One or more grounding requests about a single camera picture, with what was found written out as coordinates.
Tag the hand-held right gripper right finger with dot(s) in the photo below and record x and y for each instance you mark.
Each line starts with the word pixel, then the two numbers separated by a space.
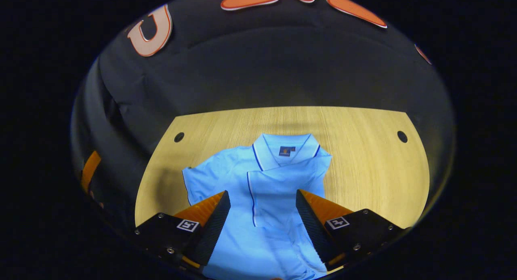
pixel 313 227

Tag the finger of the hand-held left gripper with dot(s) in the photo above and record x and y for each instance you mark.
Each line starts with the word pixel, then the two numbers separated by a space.
pixel 89 171

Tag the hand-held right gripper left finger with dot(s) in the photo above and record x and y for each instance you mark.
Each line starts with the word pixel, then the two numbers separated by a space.
pixel 210 231

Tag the light blue T-shirt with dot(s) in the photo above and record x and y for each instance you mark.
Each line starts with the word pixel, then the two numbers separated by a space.
pixel 242 171

